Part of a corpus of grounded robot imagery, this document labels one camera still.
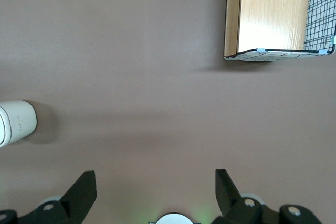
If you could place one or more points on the cream trash can flip lid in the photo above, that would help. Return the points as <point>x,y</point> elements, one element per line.
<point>2,130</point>

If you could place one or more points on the cream plastic trash can body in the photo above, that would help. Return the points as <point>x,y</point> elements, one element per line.
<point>22,121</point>

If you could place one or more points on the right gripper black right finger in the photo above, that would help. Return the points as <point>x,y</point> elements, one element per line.
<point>231,200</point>

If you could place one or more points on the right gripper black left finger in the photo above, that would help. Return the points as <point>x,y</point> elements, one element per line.
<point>76,200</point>

